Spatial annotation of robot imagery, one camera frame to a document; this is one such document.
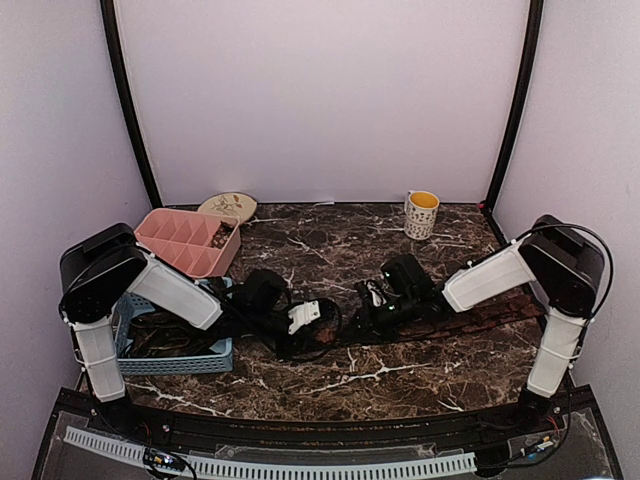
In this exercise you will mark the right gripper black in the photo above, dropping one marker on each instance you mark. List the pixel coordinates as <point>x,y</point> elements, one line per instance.
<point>370,329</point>

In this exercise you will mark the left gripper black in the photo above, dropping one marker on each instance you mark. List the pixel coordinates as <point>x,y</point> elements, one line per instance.
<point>297,345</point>

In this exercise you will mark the brown red patterned tie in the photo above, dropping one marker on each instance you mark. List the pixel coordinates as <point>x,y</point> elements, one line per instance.
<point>513,306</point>

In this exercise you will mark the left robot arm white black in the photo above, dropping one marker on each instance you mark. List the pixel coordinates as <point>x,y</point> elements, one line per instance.
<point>96,272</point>

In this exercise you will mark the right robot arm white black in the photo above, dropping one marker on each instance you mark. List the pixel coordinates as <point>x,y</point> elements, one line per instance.
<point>568,267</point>

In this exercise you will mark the blue perforated plastic basket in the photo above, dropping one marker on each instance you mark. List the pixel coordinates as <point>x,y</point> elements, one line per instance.
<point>130,306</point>

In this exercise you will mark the white mug yellow inside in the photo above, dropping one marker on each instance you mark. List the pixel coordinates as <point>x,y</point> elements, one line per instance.
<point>420,214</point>

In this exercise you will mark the rolled tie in tray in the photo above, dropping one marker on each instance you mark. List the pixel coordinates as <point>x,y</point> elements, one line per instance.
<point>222,235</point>

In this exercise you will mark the pink divided organizer tray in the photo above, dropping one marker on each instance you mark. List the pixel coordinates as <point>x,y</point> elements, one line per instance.
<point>181,238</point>

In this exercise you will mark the beige floral plate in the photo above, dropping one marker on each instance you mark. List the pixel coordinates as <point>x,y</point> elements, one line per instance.
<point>230,204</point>

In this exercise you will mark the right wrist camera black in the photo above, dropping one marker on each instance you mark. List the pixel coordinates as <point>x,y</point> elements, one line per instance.
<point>405,276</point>

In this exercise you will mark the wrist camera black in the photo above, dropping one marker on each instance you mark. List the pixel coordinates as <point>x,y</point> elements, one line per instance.
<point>264,290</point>
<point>405,276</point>

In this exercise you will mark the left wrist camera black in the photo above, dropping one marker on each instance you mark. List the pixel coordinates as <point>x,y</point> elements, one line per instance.
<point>264,290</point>

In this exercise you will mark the black front rail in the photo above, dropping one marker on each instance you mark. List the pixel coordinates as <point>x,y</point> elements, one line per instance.
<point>480,428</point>

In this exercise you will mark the white slotted cable duct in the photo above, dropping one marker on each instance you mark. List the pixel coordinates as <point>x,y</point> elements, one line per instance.
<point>202,467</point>

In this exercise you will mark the left black frame post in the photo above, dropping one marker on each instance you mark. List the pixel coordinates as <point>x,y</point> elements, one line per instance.
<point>126,100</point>

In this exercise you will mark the black frame post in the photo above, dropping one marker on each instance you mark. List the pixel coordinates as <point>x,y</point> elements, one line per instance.
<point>126,100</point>
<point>521,88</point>

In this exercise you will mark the right black frame post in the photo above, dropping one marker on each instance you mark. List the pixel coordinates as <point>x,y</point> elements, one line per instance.
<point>521,88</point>

